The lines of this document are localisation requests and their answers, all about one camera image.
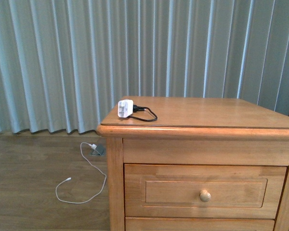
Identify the white cable on floor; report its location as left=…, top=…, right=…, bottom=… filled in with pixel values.
left=55, top=141, right=107, bottom=205

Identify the open grey floor socket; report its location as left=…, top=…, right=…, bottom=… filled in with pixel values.
left=90, top=144, right=106, bottom=156

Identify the white charger adapter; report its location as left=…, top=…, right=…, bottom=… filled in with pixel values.
left=118, top=99, right=133, bottom=118

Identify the wooden drawer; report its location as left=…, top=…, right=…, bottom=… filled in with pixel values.
left=124, top=164, right=286, bottom=219
left=125, top=218, right=275, bottom=231

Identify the wooden nightstand cabinet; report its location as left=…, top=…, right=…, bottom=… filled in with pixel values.
left=97, top=96, right=289, bottom=231

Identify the black charger cable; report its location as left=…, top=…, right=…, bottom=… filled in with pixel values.
left=129, top=104, right=158, bottom=122

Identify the round wooden drawer knob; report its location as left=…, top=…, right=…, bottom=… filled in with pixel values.
left=199, top=190, right=211, bottom=202

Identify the pale green pleated curtain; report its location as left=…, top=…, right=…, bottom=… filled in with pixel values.
left=0, top=0, right=289, bottom=133

